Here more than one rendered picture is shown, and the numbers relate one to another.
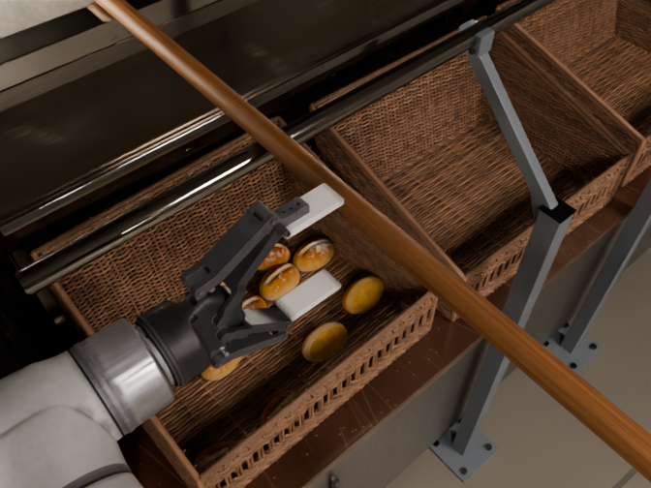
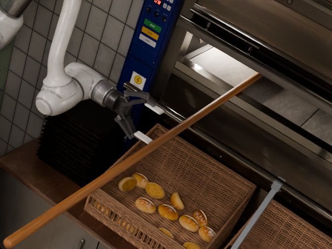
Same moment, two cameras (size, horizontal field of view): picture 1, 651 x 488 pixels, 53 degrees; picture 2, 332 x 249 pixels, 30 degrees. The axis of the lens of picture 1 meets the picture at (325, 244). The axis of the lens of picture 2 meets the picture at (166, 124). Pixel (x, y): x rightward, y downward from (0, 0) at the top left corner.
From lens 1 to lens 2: 185 cm
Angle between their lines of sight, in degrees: 48
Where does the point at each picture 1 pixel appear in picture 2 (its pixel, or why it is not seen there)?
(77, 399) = (95, 80)
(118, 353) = (106, 84)
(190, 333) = (116, 97)
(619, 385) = not seen: outside the picture
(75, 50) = (215, 89)
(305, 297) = (141, 136)
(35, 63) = (204, 81)
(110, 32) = not seen: hidden behind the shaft
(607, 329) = not seen: outside the picture
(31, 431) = (86, 73)
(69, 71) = (210, 92)
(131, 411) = (95, 92)
